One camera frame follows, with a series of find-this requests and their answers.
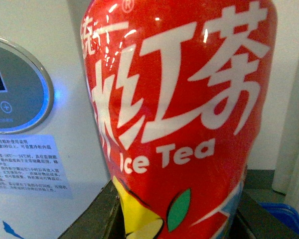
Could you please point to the red ice tea bottle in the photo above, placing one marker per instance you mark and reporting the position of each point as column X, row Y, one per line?
column 178, row 88

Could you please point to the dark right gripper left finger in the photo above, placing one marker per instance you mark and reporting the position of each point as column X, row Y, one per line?
column 101, row 220

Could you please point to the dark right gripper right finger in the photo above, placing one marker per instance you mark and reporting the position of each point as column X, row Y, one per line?
column 261, row 213

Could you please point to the white chest freezer blue rim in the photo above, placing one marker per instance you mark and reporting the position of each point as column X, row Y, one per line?
column 50, row 31

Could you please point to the blue instruction sticker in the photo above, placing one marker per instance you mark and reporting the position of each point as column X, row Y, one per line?
column 31, row 165

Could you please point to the round freezer control panel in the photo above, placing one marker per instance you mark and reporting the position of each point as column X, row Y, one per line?
column 26, row 89

